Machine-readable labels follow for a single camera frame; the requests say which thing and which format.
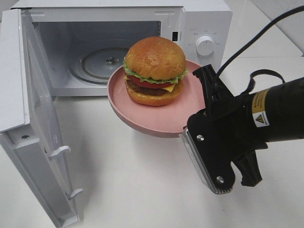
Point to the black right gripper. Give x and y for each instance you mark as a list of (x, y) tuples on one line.
[(232, 124)]

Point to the pink round plate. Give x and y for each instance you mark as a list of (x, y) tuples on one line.
[(166, 121)]

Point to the burger with lettuce and cheese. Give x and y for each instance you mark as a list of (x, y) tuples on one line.
[(154, 71)]

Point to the white microwave door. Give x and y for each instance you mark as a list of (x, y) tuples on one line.
[(29, 128)]

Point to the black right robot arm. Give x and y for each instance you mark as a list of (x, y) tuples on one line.
[(277, 112)]

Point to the white upper power knob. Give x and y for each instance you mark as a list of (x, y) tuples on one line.
[(204, 45)]

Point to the glass microwave turntable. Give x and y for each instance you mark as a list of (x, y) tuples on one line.
[(96, 65)]

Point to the white microwave oven body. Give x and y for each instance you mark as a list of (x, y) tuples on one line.
[(66, 25)]

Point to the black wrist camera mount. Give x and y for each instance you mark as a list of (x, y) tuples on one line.
[(207, 154)]

